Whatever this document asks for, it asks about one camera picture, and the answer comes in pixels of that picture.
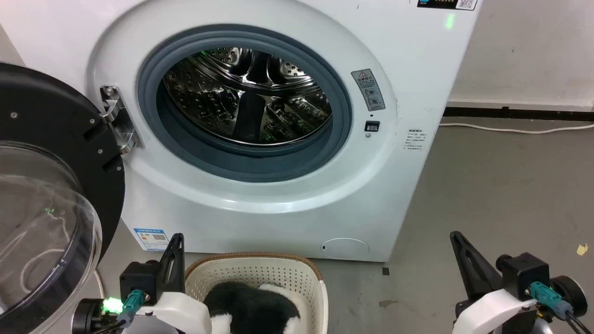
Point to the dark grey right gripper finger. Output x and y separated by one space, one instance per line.
475 273

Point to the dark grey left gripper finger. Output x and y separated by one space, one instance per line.
174 273

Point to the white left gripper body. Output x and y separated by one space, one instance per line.
181 315

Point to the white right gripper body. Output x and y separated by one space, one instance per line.
492 313

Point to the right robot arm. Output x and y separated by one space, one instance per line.
570 290

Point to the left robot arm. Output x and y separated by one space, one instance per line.
86 317

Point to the white front-load washing machine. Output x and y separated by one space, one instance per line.
408 69

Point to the blue white energy label sticker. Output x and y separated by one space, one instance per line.
151 239

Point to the black and white fluffy fabric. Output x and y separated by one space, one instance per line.
253 308

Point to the cream perforated laundry basket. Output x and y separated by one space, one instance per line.
260 273

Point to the yellow paper scrap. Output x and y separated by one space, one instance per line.
582 249

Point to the round filter cover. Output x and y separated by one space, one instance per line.
345 248

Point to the grey rubber door gasket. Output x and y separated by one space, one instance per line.
250 163

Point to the small text label sticker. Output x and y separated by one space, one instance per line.
414 139

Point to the chrome door hinge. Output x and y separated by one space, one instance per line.
118 123

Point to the black baseboard strip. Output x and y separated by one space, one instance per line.
510 113

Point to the stainless steel washer drum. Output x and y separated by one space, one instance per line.
218 106

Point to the black door lock latch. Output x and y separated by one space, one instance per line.
372 126

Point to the black round washer door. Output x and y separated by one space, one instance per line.
46 106

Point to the grey warning sticker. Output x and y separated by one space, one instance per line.
369 89

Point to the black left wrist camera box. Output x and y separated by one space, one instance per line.
139 278

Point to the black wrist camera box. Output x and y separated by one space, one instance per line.
522 273
139 278

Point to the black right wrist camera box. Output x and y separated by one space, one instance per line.
522 273

